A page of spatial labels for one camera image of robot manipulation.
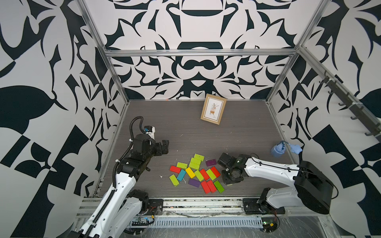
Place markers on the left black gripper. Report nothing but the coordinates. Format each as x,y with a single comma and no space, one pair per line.
159,151

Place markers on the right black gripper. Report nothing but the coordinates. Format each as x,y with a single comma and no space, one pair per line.
222,172

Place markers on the red block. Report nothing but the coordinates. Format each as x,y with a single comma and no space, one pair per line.
205,187
204,174
215,172
211,186
175,169

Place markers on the purple block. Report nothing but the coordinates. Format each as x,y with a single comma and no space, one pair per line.
194,182
211,162

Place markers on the green block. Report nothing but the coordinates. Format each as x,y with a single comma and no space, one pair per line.
219,187

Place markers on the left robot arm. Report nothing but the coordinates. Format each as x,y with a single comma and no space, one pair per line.
122,202

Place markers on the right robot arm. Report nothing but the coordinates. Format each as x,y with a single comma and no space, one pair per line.
305,185

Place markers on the lime block right centre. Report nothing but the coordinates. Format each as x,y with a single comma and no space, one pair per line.
211,174

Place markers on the lime block upper left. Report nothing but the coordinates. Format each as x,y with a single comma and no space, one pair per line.
181,165

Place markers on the lime block top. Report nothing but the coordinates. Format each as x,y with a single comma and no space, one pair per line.
199,157

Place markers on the teal block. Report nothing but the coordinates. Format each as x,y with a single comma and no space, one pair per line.
181,175

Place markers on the lime block stacked middle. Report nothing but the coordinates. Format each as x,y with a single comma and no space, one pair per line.
195,163

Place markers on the lime block lower left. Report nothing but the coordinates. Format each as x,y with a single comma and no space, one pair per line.
174,180

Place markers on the yellow block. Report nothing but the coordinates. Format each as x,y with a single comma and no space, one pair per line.
190,172

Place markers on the blue cloth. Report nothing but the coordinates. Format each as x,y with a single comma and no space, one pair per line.
279,149

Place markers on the right circuit board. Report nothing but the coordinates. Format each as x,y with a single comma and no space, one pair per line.
269,227

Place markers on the circuit board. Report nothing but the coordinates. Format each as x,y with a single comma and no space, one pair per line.
269,227
143,222

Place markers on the left circuit board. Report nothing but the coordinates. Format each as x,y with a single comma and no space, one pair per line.
143,222

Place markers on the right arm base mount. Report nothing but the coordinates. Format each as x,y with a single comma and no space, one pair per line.
256,206

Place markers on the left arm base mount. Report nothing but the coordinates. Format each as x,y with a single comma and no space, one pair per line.
151,207

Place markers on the wooden picture frame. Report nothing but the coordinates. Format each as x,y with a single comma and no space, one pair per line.
213,109

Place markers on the white cable duct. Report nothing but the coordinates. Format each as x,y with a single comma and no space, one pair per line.
208,222

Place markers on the black wall hook rail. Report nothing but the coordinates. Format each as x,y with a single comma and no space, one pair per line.
349,101

